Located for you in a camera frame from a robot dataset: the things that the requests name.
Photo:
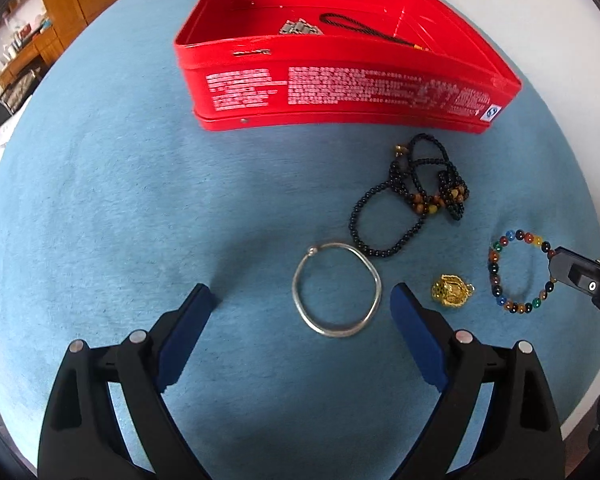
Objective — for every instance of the red tin box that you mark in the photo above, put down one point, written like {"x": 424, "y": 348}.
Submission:
{"x": 330, "y": 90}

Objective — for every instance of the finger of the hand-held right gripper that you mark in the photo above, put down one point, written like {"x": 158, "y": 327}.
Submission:
{"x": 575, "y": 270}

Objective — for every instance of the large silver bangle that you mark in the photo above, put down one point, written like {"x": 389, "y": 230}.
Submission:
{"x": 335, "y": 333}

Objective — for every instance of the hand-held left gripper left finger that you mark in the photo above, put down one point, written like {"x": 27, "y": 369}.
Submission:
{"x": 185, "y": 340}

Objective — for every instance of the silver metal watch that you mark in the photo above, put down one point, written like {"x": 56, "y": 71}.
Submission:
{"x": 300, "y": 27}

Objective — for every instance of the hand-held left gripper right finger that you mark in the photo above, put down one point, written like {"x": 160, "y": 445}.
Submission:
{"x": 420, "y": 340}

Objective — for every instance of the wall bookshelf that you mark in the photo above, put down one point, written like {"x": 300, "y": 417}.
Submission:
{"x": 22, "y": 5}

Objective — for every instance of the gold charm pendant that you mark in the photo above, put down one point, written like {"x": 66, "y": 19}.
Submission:
{"x": 452, "y": 292}

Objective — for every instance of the wooden desk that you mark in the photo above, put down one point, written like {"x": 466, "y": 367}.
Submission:
{"x": 30, "y": 60}

